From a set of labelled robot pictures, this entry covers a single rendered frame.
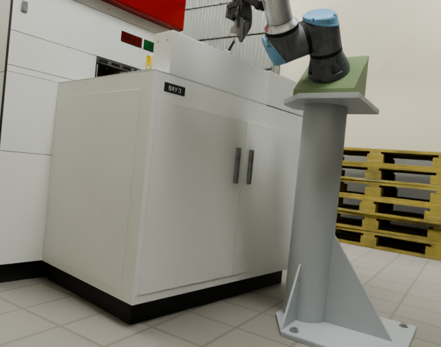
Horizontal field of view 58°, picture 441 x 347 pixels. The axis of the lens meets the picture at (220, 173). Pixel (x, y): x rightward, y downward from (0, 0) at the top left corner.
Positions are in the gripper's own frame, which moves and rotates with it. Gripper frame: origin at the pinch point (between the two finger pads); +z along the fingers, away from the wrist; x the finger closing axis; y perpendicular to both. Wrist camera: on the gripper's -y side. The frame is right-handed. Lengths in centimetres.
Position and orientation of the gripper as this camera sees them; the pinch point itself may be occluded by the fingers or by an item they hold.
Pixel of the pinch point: (242, 38)
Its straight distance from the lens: 169.5
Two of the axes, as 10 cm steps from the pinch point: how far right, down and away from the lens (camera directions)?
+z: -1.0, 10.0, 0.2
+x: -6.7, -0.5, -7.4
